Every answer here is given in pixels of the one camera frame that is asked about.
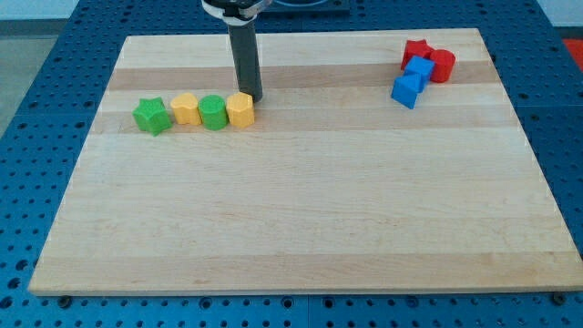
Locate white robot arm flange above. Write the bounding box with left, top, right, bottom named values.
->
left=201, top=0, right=272, bottom=26

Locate blue triangle block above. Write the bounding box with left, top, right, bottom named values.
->
left=391, top=74, right=423, bottom=109

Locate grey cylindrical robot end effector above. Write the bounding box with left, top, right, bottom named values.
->
left=228, top=21, right=263, bottom=103

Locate yellow hexagon block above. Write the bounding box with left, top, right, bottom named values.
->
left=226, top=92, right=255, bottom=128

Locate light wooden board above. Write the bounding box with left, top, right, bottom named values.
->
left=29, top=28, right=582, bottom=296

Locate green cylinder block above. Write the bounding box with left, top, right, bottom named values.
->
left=199, top=95, right=229, bottom=130

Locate yellow heart block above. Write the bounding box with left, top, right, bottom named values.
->
left=170, top=93, right=202, bottom=126

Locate green star block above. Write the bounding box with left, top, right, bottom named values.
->
left=132, top=97, right=172, bottom=137

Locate blue cube block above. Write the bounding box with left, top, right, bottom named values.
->
left=404, top=56, right=435, bottom=93

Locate red star block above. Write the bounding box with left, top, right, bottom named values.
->
left=401, top=39, right=434, bottom=70

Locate red cylinder block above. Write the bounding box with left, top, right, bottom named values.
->
left=429, top=49, right=456, bottom=83

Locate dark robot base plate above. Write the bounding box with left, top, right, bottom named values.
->
left=264, top=0, right=351, bottom=14

